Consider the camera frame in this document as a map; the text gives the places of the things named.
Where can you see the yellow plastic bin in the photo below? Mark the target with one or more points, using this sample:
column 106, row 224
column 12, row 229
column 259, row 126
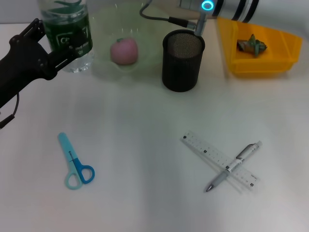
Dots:
column 277, row 65

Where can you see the clear plastic ruler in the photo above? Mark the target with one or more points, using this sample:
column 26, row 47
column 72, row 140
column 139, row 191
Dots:
column 205, row 147

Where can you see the black mesh pen holder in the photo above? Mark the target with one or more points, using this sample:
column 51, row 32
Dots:
column 181, row 72

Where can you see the green plastic wrapper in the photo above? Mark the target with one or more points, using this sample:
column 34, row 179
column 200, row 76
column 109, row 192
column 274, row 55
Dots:
column 252, row 46

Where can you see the white grey ballpoint pen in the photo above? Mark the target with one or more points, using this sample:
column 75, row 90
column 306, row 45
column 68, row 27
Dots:
column 243, row 157

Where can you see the blue safety scissors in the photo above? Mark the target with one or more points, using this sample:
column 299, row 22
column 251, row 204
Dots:
column 68, row 151

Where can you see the translucent green fruit bowl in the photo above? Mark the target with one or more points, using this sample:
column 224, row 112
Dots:
column 144, row 55

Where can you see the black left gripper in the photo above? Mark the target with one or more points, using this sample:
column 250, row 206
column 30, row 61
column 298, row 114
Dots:
column 24, row 65

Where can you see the pink toy peach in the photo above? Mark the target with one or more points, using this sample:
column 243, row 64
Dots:
column 124, row 50

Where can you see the clear green-label water bottle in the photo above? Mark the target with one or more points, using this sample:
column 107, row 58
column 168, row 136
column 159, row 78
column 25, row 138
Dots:
column 62, row 24

